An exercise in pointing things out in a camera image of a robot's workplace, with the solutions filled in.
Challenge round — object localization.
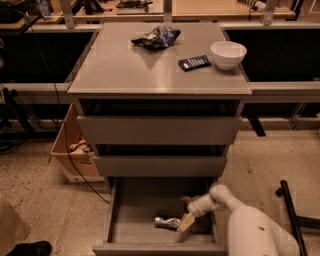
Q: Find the dark blue snack packet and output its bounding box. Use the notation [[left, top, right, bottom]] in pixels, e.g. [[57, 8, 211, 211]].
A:
[[178, 55, 211, 72]]

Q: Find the grey drawer cabinet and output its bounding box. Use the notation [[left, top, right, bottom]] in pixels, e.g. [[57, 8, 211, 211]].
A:
[[67, 21, 253, 256]]

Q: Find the grey top drawer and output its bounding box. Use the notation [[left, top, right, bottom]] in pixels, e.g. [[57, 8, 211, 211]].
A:
[[77, 116, 241, 145]]

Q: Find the cardboard box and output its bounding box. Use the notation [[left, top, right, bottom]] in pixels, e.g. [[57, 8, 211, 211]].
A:
[[51, 104, 103, 183]]

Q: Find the black cable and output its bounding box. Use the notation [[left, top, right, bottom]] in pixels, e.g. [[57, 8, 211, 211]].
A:
[[13, 9, 111, 205]]

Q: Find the dark blue chip bag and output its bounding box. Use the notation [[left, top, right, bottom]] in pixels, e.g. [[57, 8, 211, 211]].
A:
[[131, 25, 181, 50]]

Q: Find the grey open bottom drawer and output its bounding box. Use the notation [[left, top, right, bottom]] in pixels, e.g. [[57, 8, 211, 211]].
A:
[[93, 177, 227, 256]]

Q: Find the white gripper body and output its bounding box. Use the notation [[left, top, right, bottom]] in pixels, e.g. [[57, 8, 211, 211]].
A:
[[187, 193, 216, 218]]

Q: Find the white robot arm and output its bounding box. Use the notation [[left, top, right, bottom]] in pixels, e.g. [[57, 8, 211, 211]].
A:
[[177, 183, 300, 256]]

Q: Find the black chair leg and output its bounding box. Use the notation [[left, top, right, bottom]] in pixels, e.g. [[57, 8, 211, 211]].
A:
[[276, 180, 320, 256]]

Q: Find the wooden workbench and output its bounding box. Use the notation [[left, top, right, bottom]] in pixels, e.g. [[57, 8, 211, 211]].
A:
[[0, 0, 298, 24]]

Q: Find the black shoe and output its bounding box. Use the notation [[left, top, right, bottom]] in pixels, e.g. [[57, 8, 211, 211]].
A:
[[6, 241, 52, 256]]

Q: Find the silver blue redbull can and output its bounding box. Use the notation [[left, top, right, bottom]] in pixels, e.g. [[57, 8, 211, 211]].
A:
[[154, 216, 181, 230]]

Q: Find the grey middle drawer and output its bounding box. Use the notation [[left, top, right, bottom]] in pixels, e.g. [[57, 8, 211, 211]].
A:
[[94, 156, 227, 177]]

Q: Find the white bowl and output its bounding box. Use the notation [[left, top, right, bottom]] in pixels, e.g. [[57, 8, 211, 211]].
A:
[[211, 41, 247, 70]]

